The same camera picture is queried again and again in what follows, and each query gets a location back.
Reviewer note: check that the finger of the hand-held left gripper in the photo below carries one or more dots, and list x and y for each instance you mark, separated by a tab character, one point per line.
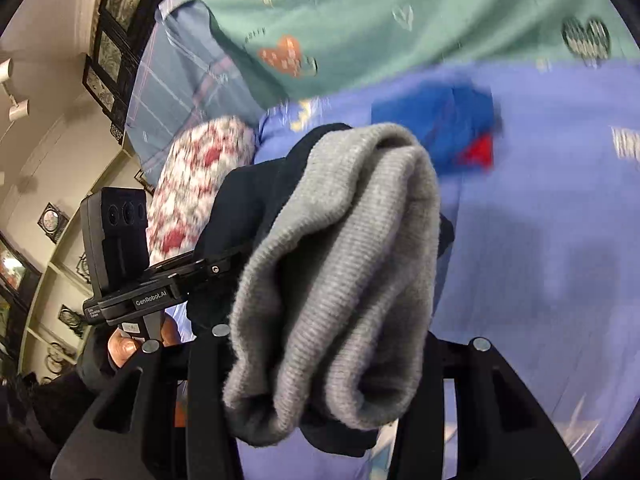
210	266

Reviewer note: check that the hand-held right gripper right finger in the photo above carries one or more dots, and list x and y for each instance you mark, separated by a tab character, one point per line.
435	375

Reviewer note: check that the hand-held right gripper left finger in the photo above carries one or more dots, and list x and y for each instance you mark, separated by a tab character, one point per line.
210	360

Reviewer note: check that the dark navy sweater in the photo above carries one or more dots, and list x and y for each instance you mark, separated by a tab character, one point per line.
340	260

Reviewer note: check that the person's left forearm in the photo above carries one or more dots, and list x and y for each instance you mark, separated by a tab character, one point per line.
60	400

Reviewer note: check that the person's left hand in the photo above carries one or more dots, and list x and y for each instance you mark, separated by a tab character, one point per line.
122	349

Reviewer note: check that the red white floral pillow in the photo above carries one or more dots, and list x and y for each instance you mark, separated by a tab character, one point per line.
200	175

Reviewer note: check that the purple printed bed sheet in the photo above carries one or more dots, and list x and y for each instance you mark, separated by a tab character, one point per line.
525	260

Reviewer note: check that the blue plaid pillow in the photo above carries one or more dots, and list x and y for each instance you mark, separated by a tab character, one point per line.
175	90

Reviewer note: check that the blue folded garment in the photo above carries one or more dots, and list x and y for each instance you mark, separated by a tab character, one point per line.
435	120

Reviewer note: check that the green printed quilt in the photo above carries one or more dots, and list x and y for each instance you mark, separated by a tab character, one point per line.
375	10

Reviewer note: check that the small framed wall ornament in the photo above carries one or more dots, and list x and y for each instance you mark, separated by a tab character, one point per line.
55	355
82	262
70	316
52	217
142	180

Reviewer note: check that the framed wall picture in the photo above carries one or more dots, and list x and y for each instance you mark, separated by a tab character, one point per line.
12	267

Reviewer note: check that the white wall spotlight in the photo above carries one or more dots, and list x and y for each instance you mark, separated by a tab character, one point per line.
5	71
19	109

